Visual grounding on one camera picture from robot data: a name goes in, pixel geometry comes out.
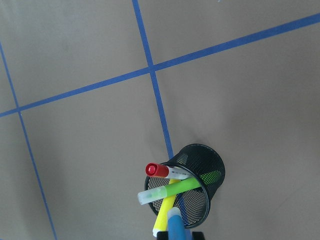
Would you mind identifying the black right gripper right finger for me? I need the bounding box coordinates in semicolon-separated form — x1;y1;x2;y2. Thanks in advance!
191;231;205;240

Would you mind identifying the green highlighter pen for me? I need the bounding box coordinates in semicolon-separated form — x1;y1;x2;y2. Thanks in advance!
137;178;201;205

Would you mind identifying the brown paper table mat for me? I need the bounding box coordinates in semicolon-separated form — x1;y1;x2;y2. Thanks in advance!
0;0;320;240

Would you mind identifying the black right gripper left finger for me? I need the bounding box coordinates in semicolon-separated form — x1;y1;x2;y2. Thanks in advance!
156;231;169;240

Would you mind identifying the blue highlighter pen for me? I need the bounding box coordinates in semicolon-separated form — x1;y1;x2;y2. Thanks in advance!
167;207;192;240

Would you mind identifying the black mesh pen cup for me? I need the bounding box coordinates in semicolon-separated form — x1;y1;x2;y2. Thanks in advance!
144;143;226;229

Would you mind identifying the red capped white marker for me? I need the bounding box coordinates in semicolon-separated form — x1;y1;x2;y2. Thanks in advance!
145;162;192;180

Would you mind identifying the yellow highlighter pen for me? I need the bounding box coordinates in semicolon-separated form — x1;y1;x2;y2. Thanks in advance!
152;194;177;237

